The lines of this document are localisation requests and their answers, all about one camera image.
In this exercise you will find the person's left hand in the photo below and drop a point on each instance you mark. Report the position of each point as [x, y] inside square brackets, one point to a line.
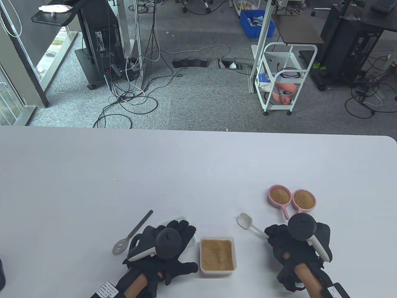
[184, 231]

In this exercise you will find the person's right hand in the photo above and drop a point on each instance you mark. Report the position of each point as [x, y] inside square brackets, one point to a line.
[279, 245]

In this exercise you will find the clear container lid green seal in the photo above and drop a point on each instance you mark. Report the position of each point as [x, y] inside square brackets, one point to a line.
[192, 243]

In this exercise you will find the white plastic coffee spoon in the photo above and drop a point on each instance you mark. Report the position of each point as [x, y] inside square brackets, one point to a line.
[244, 220]

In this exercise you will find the scooped brown sugar granules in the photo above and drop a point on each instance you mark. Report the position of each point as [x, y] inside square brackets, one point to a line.
[302, 200]
[279, 196]

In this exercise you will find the clear plastic sugar container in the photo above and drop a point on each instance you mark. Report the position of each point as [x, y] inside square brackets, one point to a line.
[217, 273]

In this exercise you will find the grey disposable spoon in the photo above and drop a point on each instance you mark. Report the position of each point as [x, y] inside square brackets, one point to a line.
[119, 247]

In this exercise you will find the person's right forearm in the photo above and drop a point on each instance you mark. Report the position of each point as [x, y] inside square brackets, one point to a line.
[308, 279]

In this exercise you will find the person's left forearm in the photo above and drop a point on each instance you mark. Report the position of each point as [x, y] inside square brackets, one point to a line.
[135, 285]

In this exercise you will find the black white hand controller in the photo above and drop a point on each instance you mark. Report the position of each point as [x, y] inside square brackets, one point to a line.
[167, 243]
[301, 228]

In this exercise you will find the black wrist band white label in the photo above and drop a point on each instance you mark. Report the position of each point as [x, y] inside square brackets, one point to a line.
[338, 290]
[107, 290]

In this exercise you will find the pink plastic basin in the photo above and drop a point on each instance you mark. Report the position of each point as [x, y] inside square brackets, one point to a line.
[290, 87]

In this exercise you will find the blue white box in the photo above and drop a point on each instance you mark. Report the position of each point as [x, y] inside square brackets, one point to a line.
[263, 77]

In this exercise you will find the black power strip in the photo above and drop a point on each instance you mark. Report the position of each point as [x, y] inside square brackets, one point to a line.
[189, 62]

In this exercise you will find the grey floor socket box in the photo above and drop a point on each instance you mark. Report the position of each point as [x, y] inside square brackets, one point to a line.
[235, 60]

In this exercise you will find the small green object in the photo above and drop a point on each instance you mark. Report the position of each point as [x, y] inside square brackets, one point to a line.
[317, 65]

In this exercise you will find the white rolling cart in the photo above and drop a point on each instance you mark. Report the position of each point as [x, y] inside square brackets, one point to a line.
[282, 59]

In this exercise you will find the blue plastic bin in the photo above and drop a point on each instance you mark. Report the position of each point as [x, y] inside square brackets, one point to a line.
[248, 29]

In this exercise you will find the brown top stand table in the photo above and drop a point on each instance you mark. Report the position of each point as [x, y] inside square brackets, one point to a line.
[297, 29]

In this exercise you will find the black computer rack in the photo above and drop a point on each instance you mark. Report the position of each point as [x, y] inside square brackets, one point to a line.
[341, 37]

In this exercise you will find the office chair wheel base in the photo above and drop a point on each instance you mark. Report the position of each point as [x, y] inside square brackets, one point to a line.
[204, 4]

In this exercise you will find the black wheeled equipment stand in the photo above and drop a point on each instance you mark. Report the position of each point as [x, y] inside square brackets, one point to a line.
[99, 18]

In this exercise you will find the black desk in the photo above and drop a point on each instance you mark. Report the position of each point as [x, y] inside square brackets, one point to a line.
[381, 21]

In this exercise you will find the black tray shelf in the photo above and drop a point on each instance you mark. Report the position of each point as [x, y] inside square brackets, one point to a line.
[49, 19]

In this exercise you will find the white cloth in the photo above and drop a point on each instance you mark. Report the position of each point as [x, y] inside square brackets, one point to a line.
[55, 8]

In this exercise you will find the black keyboard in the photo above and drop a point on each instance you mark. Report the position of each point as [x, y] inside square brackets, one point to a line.
[384, 4]

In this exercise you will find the silver metal frame post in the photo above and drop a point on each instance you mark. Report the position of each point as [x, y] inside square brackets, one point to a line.
[262, 31]
[138, 37]

